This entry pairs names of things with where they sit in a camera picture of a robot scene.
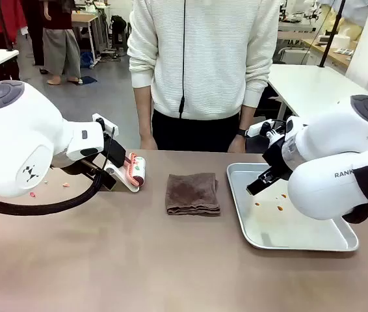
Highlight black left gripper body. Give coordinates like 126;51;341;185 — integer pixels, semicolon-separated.
104;138;127;168

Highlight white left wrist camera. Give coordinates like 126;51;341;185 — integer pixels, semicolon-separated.
92;112;120;133

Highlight white knit sweater torso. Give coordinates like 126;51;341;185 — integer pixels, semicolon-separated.
127;0;281;121

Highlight wooden workbench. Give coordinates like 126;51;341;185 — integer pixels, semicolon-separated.
300;38;358;68

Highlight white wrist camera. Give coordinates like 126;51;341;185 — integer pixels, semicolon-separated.
246;119;275;138
92;112;120;133

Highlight bystander in grey wide trousers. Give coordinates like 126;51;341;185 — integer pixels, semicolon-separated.
42;0;83;86

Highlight wooden desk with metal legs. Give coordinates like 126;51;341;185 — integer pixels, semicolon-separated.
71;12;109;66

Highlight person's left hand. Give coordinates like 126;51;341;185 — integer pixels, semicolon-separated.
228;135;247;153

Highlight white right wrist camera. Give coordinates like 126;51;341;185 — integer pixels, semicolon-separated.
246;119;275;138

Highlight person's right hand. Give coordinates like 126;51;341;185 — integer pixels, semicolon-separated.
140;135;158;151

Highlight person's left forearm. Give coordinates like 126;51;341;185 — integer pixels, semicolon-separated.
237;103;257;131

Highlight black thin tripod pole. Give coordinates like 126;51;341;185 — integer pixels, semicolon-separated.
0;0;15;53

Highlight white folded roller stand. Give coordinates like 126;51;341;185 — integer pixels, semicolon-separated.
104;162;140;194

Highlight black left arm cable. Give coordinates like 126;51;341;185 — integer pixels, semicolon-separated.
0;127;120;217

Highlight silver metal tray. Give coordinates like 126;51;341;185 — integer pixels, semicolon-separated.
226;162;360;252

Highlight black stand pole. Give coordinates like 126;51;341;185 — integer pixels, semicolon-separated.
319;0;348;68

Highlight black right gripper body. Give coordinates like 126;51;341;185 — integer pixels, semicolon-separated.
261;137;291;179

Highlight person's right forearm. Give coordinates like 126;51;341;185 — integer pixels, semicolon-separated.
133;84;154;138

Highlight blue bag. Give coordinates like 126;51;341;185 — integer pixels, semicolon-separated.
79;51;96;70

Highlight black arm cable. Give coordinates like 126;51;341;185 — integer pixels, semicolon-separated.
0;127;120;217
341;164;368;225

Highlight large white table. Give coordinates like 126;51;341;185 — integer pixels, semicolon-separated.
267;63;368;118

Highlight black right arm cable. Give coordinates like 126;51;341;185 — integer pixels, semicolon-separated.
341;164;368;225

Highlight brown cloth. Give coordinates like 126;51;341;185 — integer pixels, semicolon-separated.
164;173;222;217

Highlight black trousers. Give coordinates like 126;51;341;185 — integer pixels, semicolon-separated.
151;109;242;153

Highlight black cord with microphone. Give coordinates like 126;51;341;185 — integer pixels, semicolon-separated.
178;0;187;119

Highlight bystander in black clothes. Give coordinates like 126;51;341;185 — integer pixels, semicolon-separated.
21;0;49;75

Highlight pink patterned lint roller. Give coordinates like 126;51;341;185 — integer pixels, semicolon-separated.
122;151;148;193

